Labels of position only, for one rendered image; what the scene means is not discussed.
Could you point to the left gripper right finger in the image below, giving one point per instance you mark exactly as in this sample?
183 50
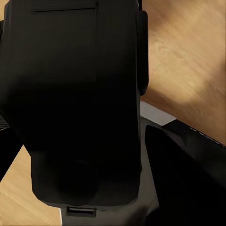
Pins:
188 195

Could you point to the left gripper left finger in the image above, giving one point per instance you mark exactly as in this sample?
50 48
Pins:
10 145

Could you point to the digital camera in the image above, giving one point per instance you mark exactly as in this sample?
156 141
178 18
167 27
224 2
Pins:
71 76

